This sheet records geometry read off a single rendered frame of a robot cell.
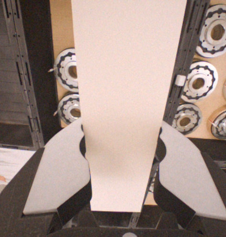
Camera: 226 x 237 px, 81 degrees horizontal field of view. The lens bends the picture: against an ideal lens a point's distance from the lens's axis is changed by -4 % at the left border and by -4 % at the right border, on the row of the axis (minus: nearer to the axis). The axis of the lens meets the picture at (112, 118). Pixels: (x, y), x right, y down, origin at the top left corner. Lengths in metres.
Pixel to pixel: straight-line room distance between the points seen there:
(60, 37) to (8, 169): 0.78
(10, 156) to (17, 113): 0.42
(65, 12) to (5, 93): 0.28
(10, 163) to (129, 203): 0.81
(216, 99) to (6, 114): 0.64
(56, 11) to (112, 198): 0.38
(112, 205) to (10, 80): 0.41
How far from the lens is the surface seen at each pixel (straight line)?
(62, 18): 0.39
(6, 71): 0.47
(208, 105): 0.48
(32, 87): 0.32
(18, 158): 0.87
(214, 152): 0.50
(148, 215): 0.75
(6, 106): 0.52
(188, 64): 0.30
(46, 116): 0.38
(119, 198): 0.18
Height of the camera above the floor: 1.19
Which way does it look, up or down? 61 degrees down
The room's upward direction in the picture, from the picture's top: 177 degrees counter-clockwise
